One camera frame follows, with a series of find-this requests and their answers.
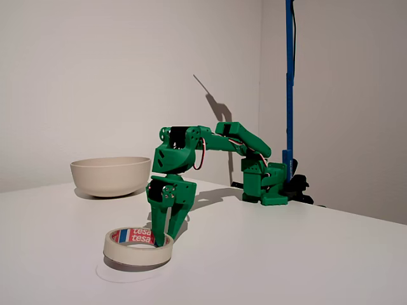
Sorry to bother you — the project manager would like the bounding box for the black cable on pole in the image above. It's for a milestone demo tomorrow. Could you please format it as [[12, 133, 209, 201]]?
[[291, 0, 298, 78]]

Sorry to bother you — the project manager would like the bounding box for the blue upright pole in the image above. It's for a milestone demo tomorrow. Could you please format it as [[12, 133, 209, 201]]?
[[282, 0, 297, 184]]

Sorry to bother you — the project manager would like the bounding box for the black pole clamp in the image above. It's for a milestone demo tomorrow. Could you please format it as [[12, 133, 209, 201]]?
[[285, 158, 315, 205]]

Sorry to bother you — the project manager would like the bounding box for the beige round bowl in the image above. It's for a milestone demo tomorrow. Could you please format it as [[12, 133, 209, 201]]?
[[69, 156, 152, 198]]

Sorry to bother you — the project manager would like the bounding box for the cream masking tape roll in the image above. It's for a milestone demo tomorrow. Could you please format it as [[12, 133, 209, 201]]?
[[103, 227, 175, 267]]

